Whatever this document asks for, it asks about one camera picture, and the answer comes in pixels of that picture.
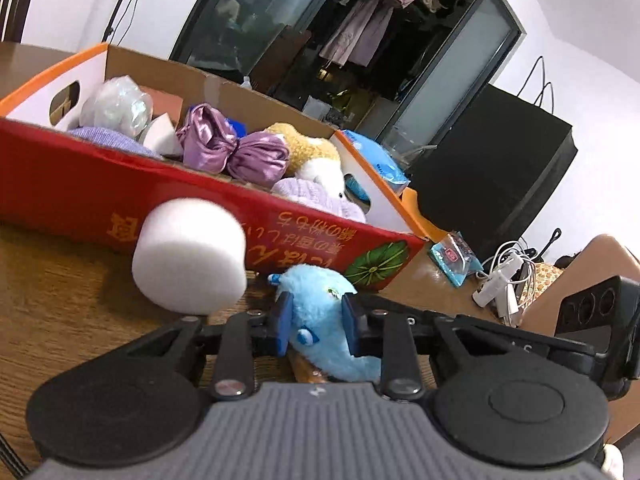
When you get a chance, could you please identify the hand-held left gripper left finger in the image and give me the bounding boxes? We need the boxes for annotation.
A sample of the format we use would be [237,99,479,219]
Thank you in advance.
[127,292,294,402]

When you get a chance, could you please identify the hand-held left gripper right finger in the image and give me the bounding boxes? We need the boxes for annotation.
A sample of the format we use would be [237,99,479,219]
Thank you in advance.
[341,294,506,402]

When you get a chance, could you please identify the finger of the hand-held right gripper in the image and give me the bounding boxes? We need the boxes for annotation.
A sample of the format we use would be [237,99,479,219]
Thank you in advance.
[357,294,598,361]

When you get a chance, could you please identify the blue plush toy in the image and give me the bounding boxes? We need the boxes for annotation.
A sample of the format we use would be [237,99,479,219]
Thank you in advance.
[267,265,383,383]

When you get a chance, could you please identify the red and orange cardboard box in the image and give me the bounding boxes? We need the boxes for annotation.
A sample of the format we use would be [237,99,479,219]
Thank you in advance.
[0,42,448,293]

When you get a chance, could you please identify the orange patterned cloth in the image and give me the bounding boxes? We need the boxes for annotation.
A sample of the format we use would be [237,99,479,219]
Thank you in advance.
[520,262,566,311]

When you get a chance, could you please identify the white power strip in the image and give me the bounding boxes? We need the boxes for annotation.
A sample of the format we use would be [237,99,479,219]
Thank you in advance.
[472,252,523,307]

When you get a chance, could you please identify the tan rounded board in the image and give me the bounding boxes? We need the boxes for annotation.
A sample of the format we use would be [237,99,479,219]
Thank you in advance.
[520,234,640,447]

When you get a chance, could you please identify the small blue snack packet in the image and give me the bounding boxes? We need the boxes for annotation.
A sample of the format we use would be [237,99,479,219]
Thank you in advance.
[429,231,485,288]

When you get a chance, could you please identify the white foam cylinder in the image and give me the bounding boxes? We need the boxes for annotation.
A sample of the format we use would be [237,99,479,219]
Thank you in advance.
[131,197,247,315]

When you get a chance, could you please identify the lilac knitted hat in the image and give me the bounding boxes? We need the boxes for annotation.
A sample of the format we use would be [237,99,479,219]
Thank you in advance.
[271,176,368,224]

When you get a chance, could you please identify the blue tissue packet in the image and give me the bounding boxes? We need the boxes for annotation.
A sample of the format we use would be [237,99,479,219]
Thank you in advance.
[340,130,412,195]

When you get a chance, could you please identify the yellow and white plush toy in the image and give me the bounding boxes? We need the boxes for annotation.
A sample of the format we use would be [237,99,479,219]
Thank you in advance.
[264,122,346,201]

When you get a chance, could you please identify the black speaker cabinet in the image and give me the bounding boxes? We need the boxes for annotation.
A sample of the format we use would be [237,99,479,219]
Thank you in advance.
[410,82,573,261]

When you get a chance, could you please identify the purple satin scrunchie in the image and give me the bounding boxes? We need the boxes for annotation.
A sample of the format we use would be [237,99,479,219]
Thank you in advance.
[176,103,291,186]

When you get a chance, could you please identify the white sponge block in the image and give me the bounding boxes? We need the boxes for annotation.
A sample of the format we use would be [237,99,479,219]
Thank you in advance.
[140,112,183,156]

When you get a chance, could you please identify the lilac knitted cloth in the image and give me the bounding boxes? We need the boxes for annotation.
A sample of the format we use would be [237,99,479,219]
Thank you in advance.
[66,126,161,158]

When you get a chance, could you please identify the clear plastic bag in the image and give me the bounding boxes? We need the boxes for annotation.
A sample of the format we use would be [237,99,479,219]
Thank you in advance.
[80,76,153,138]

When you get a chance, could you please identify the pink hanging clothes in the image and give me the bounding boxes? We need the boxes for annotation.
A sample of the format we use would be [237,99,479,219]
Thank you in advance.
[320,0,438,67]

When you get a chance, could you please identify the dark glass-door wardrobe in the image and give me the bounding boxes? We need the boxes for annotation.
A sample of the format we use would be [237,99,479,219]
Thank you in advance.
[170,0,528,161]

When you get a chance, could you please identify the black tripod stand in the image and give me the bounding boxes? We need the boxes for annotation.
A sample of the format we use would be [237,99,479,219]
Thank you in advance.
[102,0,156,46]

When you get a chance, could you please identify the white charging cable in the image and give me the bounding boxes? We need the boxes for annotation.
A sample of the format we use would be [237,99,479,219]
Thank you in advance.
[482,240,537,328]

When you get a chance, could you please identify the black wall cable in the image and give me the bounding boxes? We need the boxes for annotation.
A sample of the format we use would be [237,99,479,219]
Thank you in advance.
[517,55,556,111]

